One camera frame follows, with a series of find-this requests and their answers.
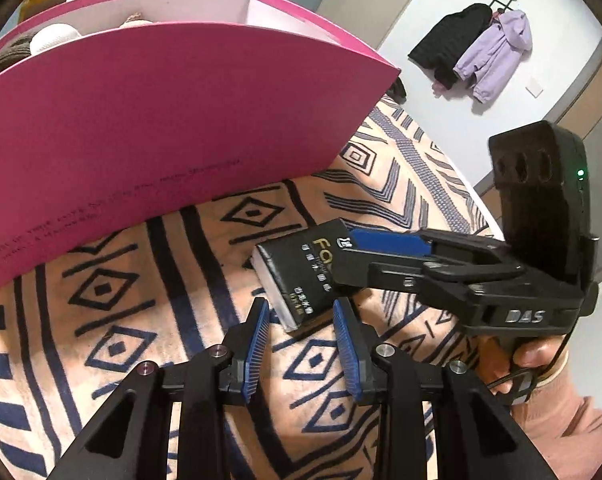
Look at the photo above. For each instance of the pile of dark clothes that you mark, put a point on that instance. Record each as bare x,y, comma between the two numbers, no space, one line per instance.
397,92

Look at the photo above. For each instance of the white wall switch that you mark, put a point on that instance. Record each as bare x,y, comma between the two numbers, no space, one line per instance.
534,91

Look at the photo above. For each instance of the right hand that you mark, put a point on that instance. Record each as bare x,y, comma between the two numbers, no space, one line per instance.
550,354

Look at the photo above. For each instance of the pink storage box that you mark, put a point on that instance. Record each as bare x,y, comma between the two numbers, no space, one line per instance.
125,124

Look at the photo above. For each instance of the brown and white plush toy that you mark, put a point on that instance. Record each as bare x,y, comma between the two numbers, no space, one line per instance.
34,43

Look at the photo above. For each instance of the lilac hoodie on hook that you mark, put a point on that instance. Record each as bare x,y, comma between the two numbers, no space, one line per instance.
489,63

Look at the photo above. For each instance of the black camera module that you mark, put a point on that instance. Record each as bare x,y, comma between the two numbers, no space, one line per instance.
541,173

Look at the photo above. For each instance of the black jacket on hook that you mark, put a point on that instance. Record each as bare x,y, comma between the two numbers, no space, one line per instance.
450,38

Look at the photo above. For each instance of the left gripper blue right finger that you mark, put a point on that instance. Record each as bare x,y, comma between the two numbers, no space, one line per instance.
356,341

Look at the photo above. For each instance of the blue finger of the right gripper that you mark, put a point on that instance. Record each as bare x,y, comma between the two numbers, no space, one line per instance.
392,243
360,269

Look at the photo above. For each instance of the pink sleeve right forearm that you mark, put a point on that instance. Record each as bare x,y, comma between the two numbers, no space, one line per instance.
565,427

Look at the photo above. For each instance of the pink knitted teddy bear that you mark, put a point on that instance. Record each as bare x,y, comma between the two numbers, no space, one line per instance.
134,20

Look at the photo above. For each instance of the black tissue pack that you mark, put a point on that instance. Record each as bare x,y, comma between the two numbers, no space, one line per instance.
296,272

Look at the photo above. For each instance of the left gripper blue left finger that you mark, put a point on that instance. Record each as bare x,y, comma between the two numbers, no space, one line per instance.
247,343

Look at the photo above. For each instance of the wooden door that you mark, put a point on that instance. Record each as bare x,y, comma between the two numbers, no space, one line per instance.
580,111

